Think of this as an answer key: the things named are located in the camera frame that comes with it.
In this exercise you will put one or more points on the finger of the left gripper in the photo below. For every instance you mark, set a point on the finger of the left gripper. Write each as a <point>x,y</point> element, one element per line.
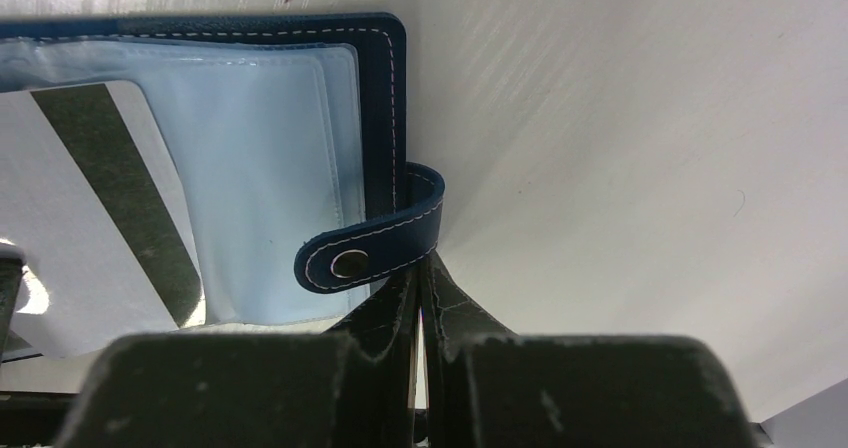
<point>12,271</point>

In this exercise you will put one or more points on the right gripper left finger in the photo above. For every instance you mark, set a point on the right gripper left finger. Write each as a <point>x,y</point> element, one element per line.
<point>349,386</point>

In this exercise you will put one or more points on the silver white credit card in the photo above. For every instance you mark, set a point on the silver white credit card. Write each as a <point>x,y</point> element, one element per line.
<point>91,200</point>

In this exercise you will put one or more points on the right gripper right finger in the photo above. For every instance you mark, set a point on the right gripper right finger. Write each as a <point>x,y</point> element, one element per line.
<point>490,387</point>

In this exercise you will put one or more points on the blue leather card holder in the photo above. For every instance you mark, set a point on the blue leather card holder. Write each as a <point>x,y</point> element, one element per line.
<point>288,134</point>

